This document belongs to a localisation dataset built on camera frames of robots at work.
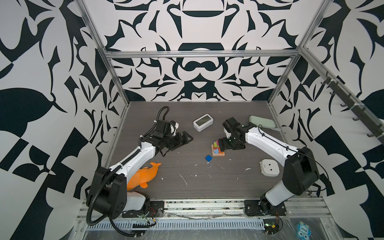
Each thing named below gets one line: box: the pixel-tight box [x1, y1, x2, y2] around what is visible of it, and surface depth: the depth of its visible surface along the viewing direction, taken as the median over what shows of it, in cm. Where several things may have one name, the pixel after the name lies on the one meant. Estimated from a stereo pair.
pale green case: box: [249, 115, 276, 128], surface depth 110 cm
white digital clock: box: [193, 113, 214, 132], surface depth 106 cm
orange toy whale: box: [127, 162, 162, 191], surface depth 83 cm
